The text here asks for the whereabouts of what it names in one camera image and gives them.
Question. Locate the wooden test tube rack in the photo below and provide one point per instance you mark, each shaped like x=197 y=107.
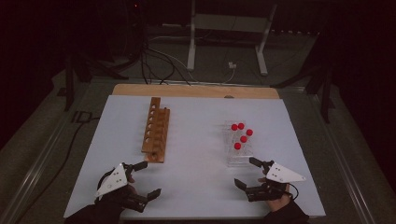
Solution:
x=158 y=130

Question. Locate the red-capped clear test tube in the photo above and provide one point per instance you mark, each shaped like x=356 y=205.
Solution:
x=243 y=139
x=241 y=126
x=249 y=132
x=237 y=146
x=234 y=127

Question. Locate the person's right hand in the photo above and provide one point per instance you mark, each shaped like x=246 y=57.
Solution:
x=278 y=204

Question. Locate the white paper sheet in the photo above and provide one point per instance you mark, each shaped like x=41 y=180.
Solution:
x=196 y=174

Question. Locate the metal floor rail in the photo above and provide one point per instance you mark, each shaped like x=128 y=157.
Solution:
x=347 y=171
x=29 y=179

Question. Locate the person's left hand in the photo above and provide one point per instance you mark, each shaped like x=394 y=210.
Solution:
x=115 y=199

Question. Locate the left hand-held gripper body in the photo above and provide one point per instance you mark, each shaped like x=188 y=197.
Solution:
x=113 y=182

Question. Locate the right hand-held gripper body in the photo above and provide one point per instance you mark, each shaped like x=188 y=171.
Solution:
x=281 y=175

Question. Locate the clear plastic test tube rack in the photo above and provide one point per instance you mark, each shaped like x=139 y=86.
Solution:
x=239 y=158

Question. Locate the black stand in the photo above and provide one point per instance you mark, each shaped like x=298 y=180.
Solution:
x=325 y=99
x=69 y=87

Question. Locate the white metal stand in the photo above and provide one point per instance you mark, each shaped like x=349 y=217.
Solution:
x=190 y=46

